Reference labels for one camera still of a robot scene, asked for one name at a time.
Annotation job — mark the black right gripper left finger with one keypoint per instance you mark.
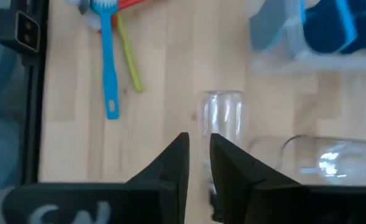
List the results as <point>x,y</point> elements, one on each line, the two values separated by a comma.
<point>139,199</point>

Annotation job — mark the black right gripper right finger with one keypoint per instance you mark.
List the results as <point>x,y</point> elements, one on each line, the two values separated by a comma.
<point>248,193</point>

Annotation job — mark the clear soap pump bottle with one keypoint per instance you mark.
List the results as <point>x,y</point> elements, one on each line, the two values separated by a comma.
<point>223,112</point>

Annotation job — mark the blue dish brush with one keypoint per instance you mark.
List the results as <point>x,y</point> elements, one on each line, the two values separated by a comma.
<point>109,68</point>

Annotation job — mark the green dish brush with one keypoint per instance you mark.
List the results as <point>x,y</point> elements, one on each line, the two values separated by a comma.
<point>130,59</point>

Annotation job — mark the red dish brush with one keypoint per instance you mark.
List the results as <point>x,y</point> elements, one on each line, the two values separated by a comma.
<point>130,4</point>

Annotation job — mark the translucent plastic tub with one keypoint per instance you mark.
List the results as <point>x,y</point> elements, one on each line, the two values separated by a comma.
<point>294,63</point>

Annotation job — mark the black table-level camera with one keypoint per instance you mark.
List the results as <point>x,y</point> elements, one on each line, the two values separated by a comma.
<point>18,31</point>

